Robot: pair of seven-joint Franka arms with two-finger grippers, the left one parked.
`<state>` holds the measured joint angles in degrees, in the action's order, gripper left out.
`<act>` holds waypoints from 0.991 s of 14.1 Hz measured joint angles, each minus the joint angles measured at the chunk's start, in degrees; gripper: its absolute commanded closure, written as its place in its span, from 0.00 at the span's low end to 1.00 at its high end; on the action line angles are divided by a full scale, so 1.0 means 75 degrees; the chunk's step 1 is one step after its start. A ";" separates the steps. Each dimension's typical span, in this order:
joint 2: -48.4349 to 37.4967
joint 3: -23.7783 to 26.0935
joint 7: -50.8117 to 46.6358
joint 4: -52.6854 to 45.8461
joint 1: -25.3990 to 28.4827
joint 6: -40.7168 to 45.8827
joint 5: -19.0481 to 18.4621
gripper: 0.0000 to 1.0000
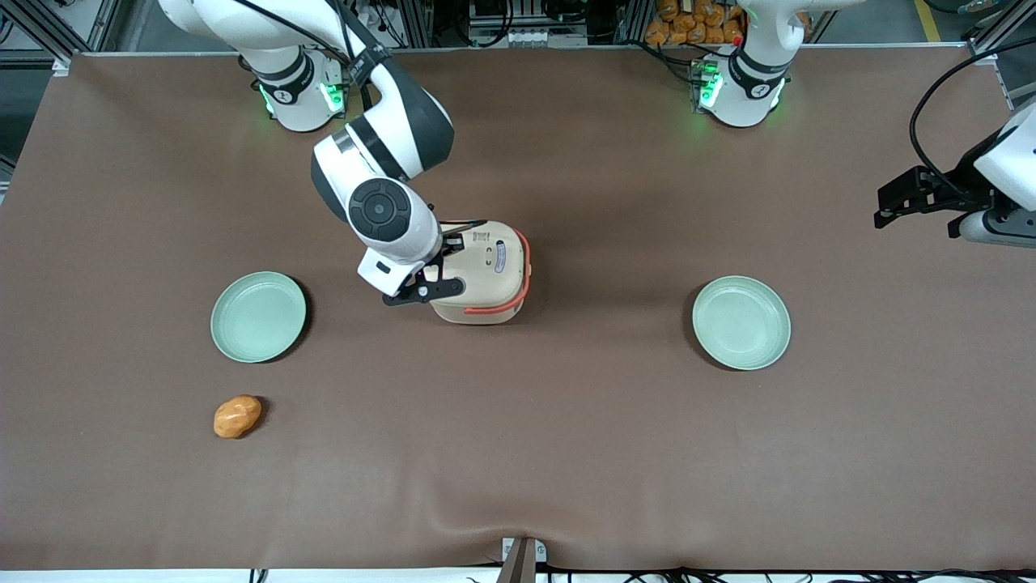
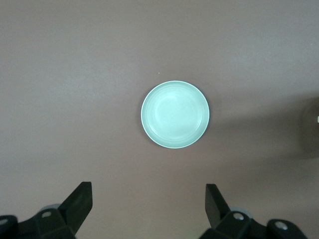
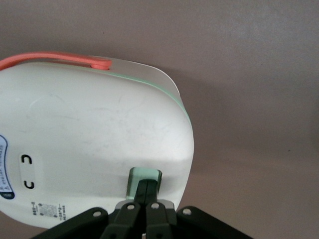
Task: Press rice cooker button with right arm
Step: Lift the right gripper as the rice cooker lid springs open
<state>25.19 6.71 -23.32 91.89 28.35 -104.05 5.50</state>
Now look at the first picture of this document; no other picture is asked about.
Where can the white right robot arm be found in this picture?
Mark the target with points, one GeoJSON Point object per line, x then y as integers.
{"type": "Point", "coordinates": [376, 206]}

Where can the aluminium frame profile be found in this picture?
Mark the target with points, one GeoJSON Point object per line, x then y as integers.
{"type": "Point", "coordinates": [999, 28]}
{"type": "Point", "coordinates": [95, 24]}

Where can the white terminal block strip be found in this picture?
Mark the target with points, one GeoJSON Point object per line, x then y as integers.
{"type": "Point", "coordinates": [542, 36]}

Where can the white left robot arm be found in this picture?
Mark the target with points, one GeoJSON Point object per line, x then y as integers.
{"type": "Point", "coordinates": [740, 89]}

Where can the bag of orange bread rolls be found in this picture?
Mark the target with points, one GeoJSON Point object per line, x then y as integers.
{"type": "Point", "coordinates": [692, 23]}

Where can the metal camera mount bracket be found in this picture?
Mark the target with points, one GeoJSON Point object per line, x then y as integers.
{"type": "Point", "coordinates": [522, 559]}

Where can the pale green round plate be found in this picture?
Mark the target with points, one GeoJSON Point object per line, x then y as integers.
{"type": "Point", "coordinates": [740, 322]}
{"type": "Point", "coordinates": [257, 317]}

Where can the brown table mat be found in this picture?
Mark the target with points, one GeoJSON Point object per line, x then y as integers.
{"type": "Point", "coordinates": [518, 453]}

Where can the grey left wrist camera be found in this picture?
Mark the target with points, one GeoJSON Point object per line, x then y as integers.
{"type": "Point", "coordinates": [999, 230]}

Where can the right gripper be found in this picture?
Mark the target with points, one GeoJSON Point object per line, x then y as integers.
{"type": "Point", "coordinates": [450, 245]}

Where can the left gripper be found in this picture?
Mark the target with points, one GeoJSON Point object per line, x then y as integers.
{"type": "Point", "coordinates": [960, 187]}

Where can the orange-brown bread roll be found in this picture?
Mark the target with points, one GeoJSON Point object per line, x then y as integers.
{"type": "Point", "coordinates": [236, 416]}

